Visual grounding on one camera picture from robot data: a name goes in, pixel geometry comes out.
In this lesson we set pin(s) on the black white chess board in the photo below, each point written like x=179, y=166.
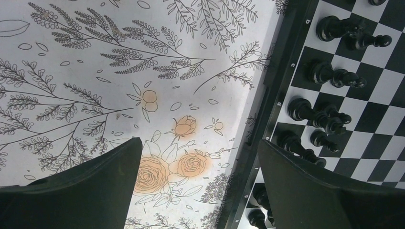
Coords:
x=373, y=146

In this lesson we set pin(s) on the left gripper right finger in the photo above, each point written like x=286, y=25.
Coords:
x=303, y=195

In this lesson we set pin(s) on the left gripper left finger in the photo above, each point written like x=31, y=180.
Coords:
x=93, y=195

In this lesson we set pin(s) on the black chess piece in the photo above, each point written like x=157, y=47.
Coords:
x=331, y=27
x=300, y=109
x=363, y=41
x=319, y=72

